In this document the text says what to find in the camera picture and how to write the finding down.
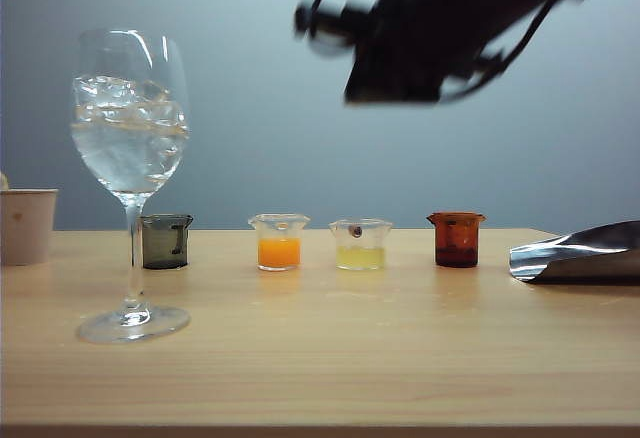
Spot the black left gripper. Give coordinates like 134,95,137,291
343,0,556,106

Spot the clear measuring cup orange juice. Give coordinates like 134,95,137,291
248,213,311,273

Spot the amber measuring cup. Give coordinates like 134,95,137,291
425,211,487,268

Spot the clear measuring cup yellow juice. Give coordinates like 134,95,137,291
328,217,395,272

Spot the grey smoked measuring cup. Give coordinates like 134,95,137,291
138,214,195,271

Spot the white paper cup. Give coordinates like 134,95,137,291
0,187,60,267

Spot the silver metal scoop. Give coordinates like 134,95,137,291
508,219,640,285

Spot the clear stemmed wine glass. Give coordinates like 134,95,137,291
69,27,192,345

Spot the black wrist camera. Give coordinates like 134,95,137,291
293,0,374,59

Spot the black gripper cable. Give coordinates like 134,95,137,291
439,0,559,105

